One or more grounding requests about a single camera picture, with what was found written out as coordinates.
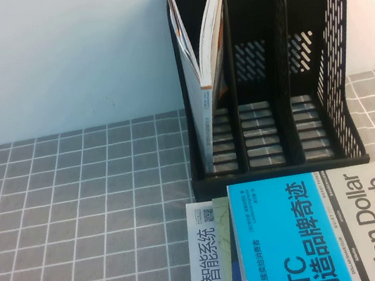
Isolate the white book with blue title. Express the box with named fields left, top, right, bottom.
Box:
left=176, top=199, right=233, bottom=281

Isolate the white book with orange edges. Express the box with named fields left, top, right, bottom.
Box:
left=167, top=0, right=256, bottom=177

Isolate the grey checkered tablecloth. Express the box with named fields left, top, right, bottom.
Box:
left=0, top=68, right=375, bottom=281

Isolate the blue cover paperback book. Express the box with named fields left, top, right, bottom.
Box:
left=225, top=161, right=375, bottom=281

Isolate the green cover book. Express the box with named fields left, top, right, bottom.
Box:
left=211, top=194, right=248, bottom=281

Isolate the black three-slot book stand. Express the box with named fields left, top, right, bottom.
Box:
left=162, top=0, right=373, bottom=203

